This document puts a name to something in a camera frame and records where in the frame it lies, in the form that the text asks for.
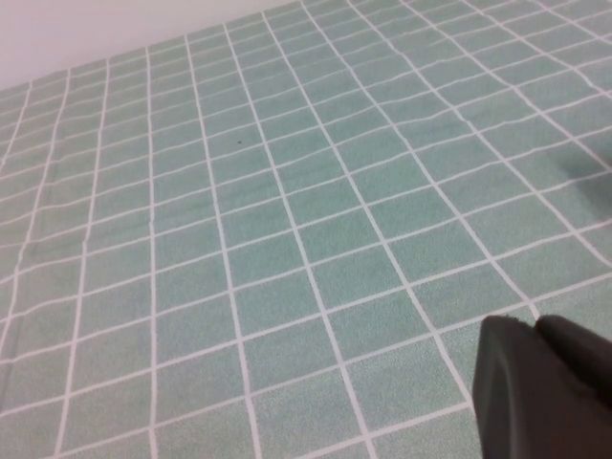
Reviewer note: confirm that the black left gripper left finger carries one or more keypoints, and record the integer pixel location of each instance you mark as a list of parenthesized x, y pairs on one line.
[(516, 406)]

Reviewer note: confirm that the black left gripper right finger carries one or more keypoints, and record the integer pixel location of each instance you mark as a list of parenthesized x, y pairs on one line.
[(578, 354)]

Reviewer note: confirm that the green white checked tablecloth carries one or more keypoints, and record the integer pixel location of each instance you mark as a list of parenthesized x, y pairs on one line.
[(191, 239)]

